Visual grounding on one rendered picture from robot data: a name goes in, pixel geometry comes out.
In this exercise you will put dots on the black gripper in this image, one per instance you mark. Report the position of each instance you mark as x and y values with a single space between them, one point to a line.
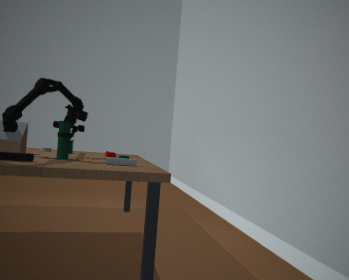
75 128

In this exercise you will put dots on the green cylinder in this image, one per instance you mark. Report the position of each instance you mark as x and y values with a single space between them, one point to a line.
64 142

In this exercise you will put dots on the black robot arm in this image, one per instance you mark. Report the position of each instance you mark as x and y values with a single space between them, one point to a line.
13 113

